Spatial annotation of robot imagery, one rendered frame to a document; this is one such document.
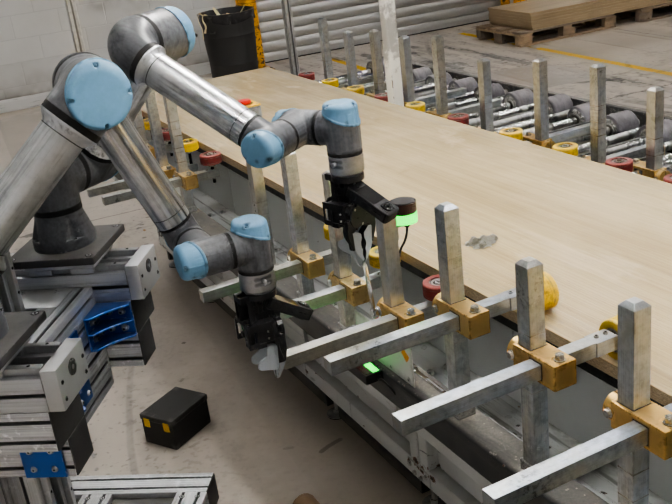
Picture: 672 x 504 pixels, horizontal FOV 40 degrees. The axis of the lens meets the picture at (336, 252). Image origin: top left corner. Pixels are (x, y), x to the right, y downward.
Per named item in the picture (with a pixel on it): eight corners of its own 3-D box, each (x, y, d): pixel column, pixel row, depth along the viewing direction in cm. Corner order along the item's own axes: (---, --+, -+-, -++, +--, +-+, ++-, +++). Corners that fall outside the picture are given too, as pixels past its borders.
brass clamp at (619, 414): (662, 462, 139) (662, 434, 137) (599, 423, 151) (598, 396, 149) (691, 448, 142) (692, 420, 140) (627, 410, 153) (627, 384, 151)
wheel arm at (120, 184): (90, 200, 346) (87, 189, 344) (88, 197, 349) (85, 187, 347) (199, 172, 363) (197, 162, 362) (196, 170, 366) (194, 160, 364)
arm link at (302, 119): (258, 117, 192) (303, 118, 187) (285, 103, 201) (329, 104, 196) (263, 153, 195) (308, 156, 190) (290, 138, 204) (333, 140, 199)
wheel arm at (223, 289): (205, 306, 240) (202, 291, 239) (200, 302, 243) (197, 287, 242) (351, 260, 258) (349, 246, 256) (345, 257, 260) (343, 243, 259)
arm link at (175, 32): (42, 170, 229) (130, 2, 197) (84, 152, 241) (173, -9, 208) (76, 204, 228) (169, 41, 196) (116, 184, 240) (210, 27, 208)
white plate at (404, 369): (413, 388, 210) (409, 349, 206) (357, 345, 232) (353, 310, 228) (415, 387, 210) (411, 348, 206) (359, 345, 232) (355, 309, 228)
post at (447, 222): (459, 420, 196) (443, 207, 178) (450, 413, 199) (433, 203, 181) (473, 414, 198) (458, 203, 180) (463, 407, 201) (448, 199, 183)
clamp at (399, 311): (407, 339, 206) (405, 319, 204) (376, 318, 218) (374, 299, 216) (428, 331, 208) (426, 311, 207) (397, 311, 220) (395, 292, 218)
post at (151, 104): (168, 208, 366) (144, 88, 348) (165, 206, 368) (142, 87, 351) (176, 206, 367) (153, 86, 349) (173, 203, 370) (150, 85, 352)
